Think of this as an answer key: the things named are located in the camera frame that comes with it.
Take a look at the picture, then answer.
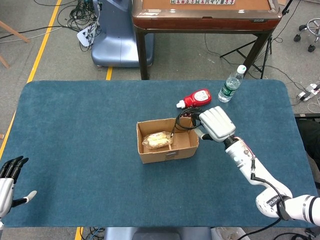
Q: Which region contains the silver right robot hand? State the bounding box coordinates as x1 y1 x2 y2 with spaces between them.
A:
191 106 237 143

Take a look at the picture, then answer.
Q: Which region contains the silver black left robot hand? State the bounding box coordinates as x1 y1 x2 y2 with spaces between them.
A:
0 156 38 219

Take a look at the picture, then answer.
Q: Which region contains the black cable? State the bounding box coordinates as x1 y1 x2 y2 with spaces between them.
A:
170 107 203 140

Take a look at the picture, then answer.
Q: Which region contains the bagged bread snack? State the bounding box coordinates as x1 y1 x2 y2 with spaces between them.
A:
141 131 174 150

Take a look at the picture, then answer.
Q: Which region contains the brown cardboard box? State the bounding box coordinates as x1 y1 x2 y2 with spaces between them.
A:
136 117 200 165

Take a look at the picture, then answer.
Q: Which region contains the red ketchup squeeze bottle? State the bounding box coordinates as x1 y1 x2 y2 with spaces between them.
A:
175 87 213 110

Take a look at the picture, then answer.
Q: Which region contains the clear water bottle green label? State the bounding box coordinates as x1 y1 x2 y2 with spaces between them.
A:
217 64 248 104

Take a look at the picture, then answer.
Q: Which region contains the black tripod stand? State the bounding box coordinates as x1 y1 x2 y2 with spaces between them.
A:
219 0 294 80

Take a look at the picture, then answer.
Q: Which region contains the white power strip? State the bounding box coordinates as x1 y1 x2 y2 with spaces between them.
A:
297 83 320 102

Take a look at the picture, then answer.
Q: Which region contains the blue table cloth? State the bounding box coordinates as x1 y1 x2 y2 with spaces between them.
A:
0 79 320 228

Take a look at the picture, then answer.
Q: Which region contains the wooden mahjong table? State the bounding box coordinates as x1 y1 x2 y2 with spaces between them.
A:
131 0 283 81

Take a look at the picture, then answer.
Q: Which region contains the chrome stool with casters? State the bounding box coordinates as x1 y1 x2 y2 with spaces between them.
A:
293 18 320 53

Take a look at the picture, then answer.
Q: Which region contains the face-up mahjong tile row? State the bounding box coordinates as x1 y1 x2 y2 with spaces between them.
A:
170 0 236 5

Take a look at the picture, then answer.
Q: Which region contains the blue-grey robot torso base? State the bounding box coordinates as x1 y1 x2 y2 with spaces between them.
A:
103 226 213 240

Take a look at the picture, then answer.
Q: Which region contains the short wooden leg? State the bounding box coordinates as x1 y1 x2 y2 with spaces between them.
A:
0 55 11 70

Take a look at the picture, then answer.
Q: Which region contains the white socket strip with plugs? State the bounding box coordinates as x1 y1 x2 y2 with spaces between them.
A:
76 26 95 48

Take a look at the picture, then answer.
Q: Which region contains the wooden easel leg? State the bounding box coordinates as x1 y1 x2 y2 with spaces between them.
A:
0 20 31 44

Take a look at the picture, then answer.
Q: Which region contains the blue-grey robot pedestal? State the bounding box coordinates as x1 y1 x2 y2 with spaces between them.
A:
91 0 155 68

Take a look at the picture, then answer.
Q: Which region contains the tangle of black cables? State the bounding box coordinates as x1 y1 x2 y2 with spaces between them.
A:
33 0 102 52

